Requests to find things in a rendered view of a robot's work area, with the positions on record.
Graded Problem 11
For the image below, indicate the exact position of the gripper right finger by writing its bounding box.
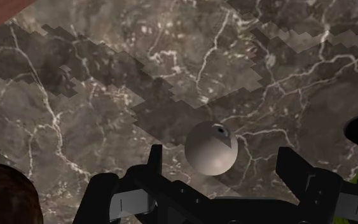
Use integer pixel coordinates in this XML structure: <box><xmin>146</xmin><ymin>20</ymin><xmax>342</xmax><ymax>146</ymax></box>
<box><xmin>275</xmin><ymin>146</ymin><xmax>358</xmax><ymax>224</ymax></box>

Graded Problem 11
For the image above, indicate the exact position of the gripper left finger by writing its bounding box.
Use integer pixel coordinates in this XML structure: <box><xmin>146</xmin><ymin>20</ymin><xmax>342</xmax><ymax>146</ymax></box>
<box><xmin>72</xmin><ymin>144</ymin><xmax>179</xmax><ymax>224</ymax></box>

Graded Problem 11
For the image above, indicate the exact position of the dark brown round object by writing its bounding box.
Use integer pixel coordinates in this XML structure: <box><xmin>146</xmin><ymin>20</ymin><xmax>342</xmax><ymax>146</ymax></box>
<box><xmin>0</xmin><ymin>162</ymin><xmax>45</xmax><ymax>224</ymax></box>

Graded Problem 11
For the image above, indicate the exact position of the grey ball with dark spot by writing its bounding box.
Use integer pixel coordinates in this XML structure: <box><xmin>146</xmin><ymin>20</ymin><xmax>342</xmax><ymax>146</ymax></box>
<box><xmin>184</xmin><ymin>120</ymin><xmax>239</xmax><ymax>177</ymax></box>

